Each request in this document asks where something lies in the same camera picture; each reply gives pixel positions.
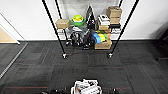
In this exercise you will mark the pale basket with dark spots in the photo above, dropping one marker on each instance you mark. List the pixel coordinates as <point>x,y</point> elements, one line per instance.
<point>86,88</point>

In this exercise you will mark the blue yellow green toy pack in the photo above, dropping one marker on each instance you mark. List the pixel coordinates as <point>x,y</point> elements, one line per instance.
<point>100,36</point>

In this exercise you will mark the small brown cardboard box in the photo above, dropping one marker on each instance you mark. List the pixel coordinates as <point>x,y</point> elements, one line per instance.
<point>62,23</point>

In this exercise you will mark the green and yellow bowl toy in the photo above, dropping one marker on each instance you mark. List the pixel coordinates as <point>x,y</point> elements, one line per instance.
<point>78,20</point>

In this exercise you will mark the black pointed bag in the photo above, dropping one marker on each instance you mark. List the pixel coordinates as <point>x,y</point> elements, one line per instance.
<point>91,20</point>

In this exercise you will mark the stacked brown cardboard boxes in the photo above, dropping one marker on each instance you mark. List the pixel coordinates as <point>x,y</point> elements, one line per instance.
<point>114,14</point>

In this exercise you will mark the white door frame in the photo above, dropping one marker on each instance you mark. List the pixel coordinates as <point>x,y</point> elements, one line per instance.
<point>11,28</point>

